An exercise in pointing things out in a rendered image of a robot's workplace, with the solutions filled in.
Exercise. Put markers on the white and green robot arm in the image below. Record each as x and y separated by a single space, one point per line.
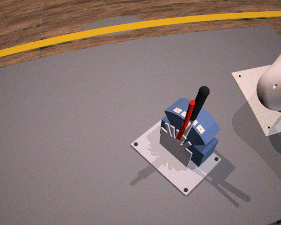
269 87

